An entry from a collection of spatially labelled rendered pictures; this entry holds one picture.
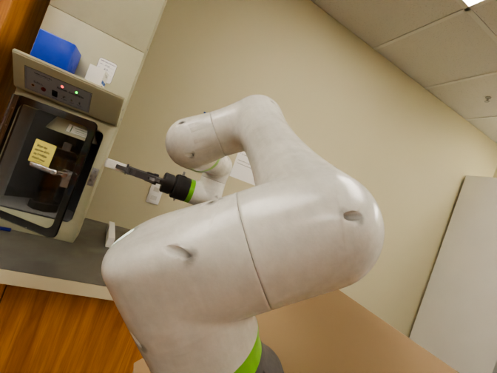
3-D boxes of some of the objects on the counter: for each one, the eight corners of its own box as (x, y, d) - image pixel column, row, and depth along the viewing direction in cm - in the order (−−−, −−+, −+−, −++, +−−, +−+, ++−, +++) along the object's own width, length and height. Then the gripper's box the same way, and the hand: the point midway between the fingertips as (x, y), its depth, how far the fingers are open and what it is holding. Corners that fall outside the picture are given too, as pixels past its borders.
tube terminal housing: (-1, 205, 113) (66, 33, 115) (85, 226, 126) (143, 71, 127) (-36, 219, 90) (47, 4, 92) (73, 243, 103) (145, 53, 104)
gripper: (174, 174, 109) (110, 152, 100) (178, 177, 97) (106, 151, 88) (167, 192, 109) (103, 171, 99) (171, 197, 97) (98, 173, 87)
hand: (115, 165), depth 95 cm, fingers closed
